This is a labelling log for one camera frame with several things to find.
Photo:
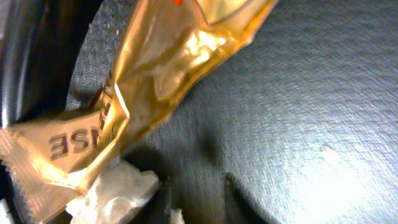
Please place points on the round black serving tray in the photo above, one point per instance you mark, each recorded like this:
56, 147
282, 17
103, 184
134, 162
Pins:
300, 126

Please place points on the white tissue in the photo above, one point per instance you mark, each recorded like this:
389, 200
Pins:
123, 194

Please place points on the gold foil wrapper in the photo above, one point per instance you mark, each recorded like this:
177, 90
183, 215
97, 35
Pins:
168, 46

